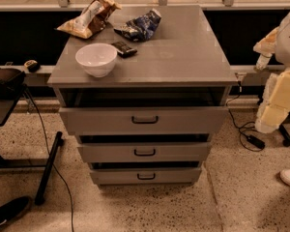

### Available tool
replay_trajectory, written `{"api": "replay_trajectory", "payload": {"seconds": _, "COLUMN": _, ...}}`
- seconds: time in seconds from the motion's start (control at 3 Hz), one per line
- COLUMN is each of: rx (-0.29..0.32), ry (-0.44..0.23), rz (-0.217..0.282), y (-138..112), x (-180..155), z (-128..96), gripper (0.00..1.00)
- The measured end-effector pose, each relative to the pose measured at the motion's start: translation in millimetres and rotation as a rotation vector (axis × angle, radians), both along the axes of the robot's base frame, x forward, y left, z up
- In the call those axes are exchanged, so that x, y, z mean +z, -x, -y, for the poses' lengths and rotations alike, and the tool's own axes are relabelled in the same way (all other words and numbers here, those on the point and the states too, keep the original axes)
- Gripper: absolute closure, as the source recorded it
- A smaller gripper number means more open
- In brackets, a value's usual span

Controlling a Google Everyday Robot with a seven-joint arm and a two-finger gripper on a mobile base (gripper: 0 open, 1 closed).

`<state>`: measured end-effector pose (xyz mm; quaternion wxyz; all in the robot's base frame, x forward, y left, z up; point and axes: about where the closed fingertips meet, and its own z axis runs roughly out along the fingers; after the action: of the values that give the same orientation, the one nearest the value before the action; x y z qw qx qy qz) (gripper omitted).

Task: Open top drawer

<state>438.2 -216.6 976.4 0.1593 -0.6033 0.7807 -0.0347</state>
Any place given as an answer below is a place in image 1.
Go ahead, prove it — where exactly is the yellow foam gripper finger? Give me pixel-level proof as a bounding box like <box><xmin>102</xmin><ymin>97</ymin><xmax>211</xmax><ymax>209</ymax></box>
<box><xmin>253</xmin><ymin>28</ymin><xmax>278</xmax><ymax>54</ymax></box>
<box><xmin>255</xmin><ymin>68</ymin><xmax>290</xmax><ymax>133</ymax></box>

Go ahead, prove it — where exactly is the grey top drawer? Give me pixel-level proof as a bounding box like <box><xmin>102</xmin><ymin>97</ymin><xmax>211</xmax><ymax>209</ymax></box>
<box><xmin>59</xmin><ymin>106</ymin><xmax>227</xmax><ymax>135</ymax></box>

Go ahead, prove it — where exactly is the grey drawer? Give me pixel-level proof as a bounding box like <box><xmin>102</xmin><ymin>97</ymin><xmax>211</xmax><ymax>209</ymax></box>
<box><xmin>90</xmin><ymin>168</ymin><xmax>201</xmax><ymax>186</ymax></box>
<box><xmin>78</xmin><ymin>142</ymin><xmax>211</xmax><ymax>162</ymax></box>
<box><xmin>59</xmin><ymin>106</ymin><xmax>227</xmax><ymax>135</ymax></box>

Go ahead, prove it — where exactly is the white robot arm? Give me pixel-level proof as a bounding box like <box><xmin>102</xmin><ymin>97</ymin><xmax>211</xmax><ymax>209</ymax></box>
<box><xmin>253</xmin><ymin>12</ymin><xmax>290</xmax><ymax>133</ymax></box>

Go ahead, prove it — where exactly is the grey drawer cabinet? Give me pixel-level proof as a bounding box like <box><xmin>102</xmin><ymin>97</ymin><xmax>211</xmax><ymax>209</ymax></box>
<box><xmin>48</xmin><ymin>6</ymin><xmax>237</xmax><ymax>173</ymax></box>

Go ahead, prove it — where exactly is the grey bottom drawer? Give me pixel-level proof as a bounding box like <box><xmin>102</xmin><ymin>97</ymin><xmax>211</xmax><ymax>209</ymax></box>
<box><xmin>90</xmin><ymin>168</ymin><xmax>201</xmax><ymax>186</ymax></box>

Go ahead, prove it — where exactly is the grey middle drawer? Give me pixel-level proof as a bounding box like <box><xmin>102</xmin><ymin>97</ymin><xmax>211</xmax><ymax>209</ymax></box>
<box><xmin>78</xmin><ymin>142</ymin><xmax>211</xmax><ymax>162</ymax></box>

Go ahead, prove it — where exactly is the clear plastic bottle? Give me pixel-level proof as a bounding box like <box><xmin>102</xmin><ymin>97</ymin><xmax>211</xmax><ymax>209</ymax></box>
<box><xmin>255</xmin><ymin>54</ymin><xmax>272</xmax><ymax>72</ymax></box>

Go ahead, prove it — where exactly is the black stand foot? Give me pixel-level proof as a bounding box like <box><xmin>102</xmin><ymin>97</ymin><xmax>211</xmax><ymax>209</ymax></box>
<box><xmin>278</xmin><ymin>125</ymin><xmax>290</xmax><ymax>147</ymax></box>

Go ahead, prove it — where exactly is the blue chip bag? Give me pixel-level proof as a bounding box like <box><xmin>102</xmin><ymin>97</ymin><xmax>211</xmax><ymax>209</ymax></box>
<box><xmin>114</xmin><ymin>9</ymin><xmax>161</xmax><ymax>42</ymax></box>

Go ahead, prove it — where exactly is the dark snack bar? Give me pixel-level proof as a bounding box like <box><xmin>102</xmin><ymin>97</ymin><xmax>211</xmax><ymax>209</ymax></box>
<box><xmin>112</xmin><ymin>42</ymin><xmax>137</xmax><ymax>58</ymax></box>

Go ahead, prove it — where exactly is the white bowl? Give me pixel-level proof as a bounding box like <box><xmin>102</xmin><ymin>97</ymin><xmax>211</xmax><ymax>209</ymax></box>
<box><xmin>75</xmin><ymin>43</ymin><xmax>117</xmax><ymax>77</ymax></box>

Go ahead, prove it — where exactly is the tan chip bag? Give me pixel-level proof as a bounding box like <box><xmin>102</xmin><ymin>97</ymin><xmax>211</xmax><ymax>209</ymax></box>
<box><xmin>57</xmin><ymin>0</ymin><xmax>122</xmax><ymax>39</ymax></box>

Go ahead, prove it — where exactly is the small yellow black device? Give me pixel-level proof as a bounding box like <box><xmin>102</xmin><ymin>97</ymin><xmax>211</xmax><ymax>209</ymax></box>
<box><xmin>24</xmin><ymin>60</ymin><xmax>41</xmax><ymax>73</ymax></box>

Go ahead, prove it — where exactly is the black bag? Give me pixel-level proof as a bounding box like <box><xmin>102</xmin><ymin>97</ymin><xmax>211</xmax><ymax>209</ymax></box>
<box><xmin>0</xmin><ymin>68</ymin><xmax>25</xmax><ymax>100</ymax></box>

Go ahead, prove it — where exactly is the black shoe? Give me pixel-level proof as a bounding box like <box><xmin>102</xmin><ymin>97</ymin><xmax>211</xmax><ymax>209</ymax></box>
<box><xmin>0</xmin><ymin>196</ymin><xmax>31</xmax><ymax>228</ymax></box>

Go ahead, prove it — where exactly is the black power adapter cable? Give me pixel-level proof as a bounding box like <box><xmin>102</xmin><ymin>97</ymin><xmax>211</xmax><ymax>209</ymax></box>
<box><xmin>226</xmin><ymin>80</ymin><xmax>267</xmax><ymax>153</ymax></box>

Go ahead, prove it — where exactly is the black floor cable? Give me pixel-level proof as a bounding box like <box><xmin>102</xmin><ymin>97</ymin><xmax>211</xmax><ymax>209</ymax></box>
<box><xmin>23</xmin><ymin>88</ymin><xmax>75</xmax><ymax>232</ymax></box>

